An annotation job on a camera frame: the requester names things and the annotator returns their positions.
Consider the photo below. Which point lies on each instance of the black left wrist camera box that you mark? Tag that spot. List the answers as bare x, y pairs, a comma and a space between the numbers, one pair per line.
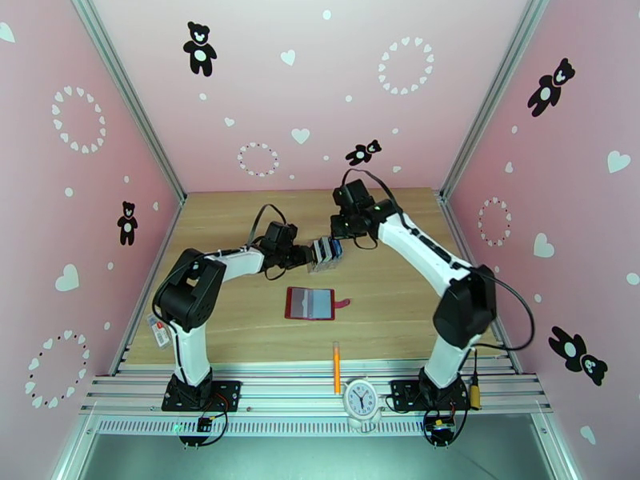
285, 232

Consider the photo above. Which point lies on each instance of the clear acrylic card stand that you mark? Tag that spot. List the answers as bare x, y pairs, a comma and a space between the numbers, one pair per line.
325, 267

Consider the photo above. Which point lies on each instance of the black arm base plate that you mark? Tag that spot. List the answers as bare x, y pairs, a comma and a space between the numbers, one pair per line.
225, 393
402, 393

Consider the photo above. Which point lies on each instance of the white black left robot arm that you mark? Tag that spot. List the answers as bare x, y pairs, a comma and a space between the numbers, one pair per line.
192, 293

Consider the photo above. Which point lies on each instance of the aluminium frame post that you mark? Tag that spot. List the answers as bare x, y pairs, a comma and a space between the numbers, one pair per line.
492, 98
125, 93

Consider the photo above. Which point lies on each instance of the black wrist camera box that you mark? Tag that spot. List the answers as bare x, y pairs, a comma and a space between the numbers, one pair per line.
354, 192
285, 232

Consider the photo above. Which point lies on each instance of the aluminium table side rail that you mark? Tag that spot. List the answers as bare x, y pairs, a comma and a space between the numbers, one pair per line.
160, 253
460, 238

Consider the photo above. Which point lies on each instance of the orange pencil with clear cap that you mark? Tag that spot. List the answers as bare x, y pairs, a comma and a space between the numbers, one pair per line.
336, 368

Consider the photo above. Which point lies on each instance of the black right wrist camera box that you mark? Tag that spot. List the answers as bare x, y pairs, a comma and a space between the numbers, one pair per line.
354, 192

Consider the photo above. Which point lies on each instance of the white labelled plastic packet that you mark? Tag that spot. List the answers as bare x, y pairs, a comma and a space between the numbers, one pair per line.
160, 332

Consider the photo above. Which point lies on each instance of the white alarm clock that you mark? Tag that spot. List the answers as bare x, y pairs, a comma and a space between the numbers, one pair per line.
362, 398

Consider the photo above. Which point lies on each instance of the black yellow power connector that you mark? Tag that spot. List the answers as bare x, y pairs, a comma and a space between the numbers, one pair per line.
440, 427
204, 423

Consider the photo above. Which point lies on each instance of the teal credit card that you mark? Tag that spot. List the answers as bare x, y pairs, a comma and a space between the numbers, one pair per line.
339, 248

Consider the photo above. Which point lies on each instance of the aluminium front rail platform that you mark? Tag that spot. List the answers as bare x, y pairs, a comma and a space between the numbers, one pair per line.
290, 393

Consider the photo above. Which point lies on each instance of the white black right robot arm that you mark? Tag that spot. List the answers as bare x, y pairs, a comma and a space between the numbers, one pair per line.
465, 308

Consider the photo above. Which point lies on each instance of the red leather card holder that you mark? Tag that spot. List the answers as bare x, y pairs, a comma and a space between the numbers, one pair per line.
307, 303

